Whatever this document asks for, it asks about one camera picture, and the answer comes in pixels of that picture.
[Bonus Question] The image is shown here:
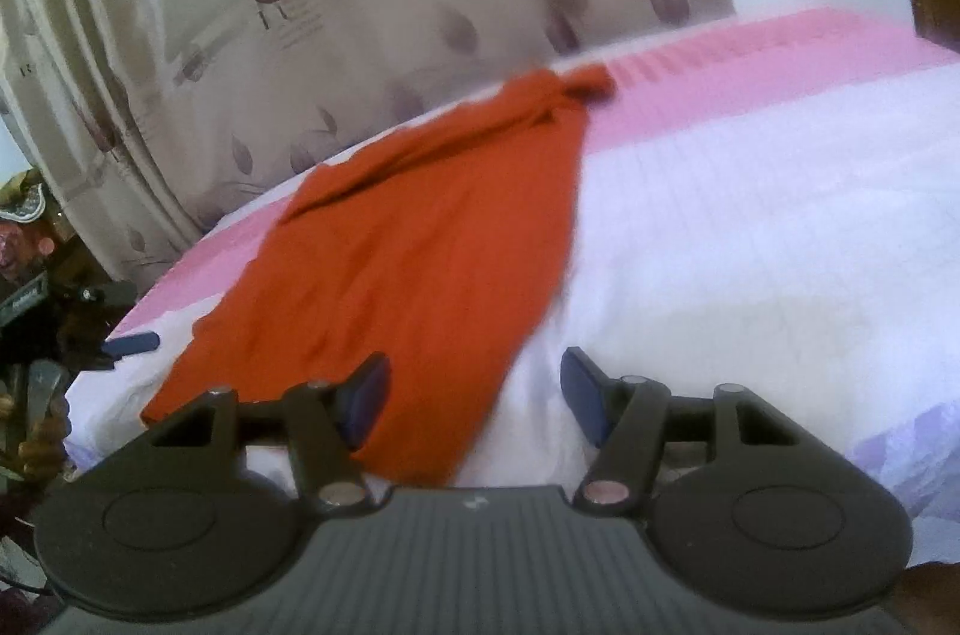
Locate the pink white checked bed sheet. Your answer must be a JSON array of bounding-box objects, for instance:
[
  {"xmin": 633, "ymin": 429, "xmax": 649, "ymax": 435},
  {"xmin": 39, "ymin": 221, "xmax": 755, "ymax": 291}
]
[{"xmin": 64, "ymin": 5, "xmax": 960, "ymax": 523}]

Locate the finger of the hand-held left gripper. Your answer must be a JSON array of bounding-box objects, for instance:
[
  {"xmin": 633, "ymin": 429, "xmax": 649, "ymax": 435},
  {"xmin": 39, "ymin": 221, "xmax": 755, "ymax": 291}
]
[{"xmin": 99, "ymin": 330, "xmax": 162, "ymax": 371}]

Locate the orange red pillow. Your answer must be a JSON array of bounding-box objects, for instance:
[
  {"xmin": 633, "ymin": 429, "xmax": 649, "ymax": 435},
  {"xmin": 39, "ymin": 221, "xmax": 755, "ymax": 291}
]
[{"xmin": 141, "ymin": 65, "xmax": 617, "ymax": 487}]

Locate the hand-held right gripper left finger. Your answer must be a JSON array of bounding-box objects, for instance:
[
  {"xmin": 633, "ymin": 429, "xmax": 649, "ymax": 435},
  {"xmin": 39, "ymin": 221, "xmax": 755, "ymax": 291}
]
[{"xmin": 142, "ymin": 350, "xmax": 392, "ymax": 517}]

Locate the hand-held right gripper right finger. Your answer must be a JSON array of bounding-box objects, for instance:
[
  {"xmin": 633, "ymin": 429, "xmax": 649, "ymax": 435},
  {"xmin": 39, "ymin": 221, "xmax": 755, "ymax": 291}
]
[{"xmin": 561, "ymin": 346, "xmax": 817, "ymax": 519}]

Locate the golden floral ornament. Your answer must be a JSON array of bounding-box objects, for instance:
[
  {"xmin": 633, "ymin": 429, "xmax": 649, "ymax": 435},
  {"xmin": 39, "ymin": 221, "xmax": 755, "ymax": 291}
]
[{"xmin": 0, "ymin": 168, "xmax": 62, "ymax": 276}]

